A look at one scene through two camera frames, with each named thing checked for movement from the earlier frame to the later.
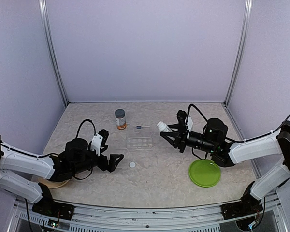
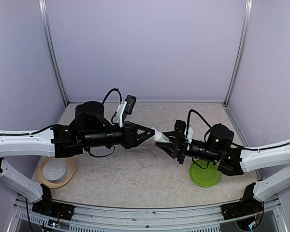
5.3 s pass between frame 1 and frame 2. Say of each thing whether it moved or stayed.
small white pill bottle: moved
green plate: stayed
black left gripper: moved
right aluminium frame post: stayed
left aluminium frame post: stayed
